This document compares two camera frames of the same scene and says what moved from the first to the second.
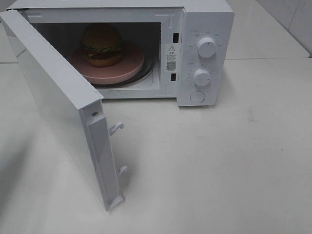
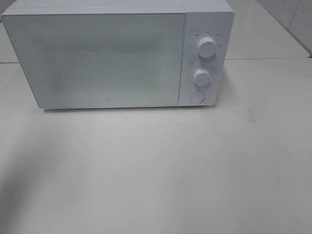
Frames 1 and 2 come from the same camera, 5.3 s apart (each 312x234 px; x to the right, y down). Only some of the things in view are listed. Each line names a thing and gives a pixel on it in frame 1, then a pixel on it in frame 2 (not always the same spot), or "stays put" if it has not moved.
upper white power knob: x=206 y=47 stays put
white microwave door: x=75 y=102 -> x=78 y=60
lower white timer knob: x=202 y=77 stays put
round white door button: x=197 y=96 stays put
